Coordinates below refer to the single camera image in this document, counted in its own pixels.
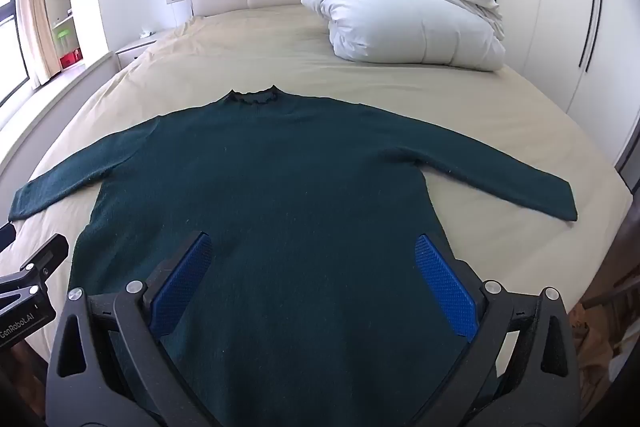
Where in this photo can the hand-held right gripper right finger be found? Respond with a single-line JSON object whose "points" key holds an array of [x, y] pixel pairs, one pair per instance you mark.
{"points": [[445, 287]]}

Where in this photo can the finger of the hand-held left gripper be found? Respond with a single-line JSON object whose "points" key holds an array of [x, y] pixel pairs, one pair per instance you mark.
{"points": [[50, 254], [6, 236]]}

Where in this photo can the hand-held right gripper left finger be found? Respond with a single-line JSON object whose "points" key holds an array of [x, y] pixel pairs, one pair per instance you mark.
{"points": [[182, 282]]}

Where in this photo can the dark green sweater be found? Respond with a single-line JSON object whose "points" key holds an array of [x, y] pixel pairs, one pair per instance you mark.
{"points": [[300, 182]]}

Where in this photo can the white window sill bench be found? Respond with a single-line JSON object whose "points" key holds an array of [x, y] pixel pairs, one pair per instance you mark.
{"points": [[55, 107]]}

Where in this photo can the brown object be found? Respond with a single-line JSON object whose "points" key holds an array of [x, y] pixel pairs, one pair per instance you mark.
{"points": [[592, 352]]}

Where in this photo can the red box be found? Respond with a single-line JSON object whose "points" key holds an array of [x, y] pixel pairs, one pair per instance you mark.
{"points": [[70, 59]]}

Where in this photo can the window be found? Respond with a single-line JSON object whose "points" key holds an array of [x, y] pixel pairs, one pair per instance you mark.
{"points": [[10, 32]]}

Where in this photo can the green plastic item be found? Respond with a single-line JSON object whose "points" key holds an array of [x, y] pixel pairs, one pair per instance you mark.
{"points": [[62, 34]]}

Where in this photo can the white nightstand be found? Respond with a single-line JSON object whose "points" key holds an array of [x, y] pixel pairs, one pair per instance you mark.
{"points": [[137, 49]]}

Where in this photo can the beige curtain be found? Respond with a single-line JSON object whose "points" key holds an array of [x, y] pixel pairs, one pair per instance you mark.
{"points": [[37, 7]]}

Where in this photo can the bed with beige sheet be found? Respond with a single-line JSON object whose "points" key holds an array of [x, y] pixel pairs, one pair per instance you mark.
{"points": [[250, 57]]}

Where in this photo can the small object on nightstand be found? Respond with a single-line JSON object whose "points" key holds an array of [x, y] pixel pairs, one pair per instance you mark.
{"points": [[145, 33]]}

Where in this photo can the white folded duvet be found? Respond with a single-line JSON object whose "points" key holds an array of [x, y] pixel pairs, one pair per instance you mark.
{"points": [[400, 27]]}

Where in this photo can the white wardrobe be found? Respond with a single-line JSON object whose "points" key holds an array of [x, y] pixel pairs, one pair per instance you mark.
{"points": [[545, 7]]}

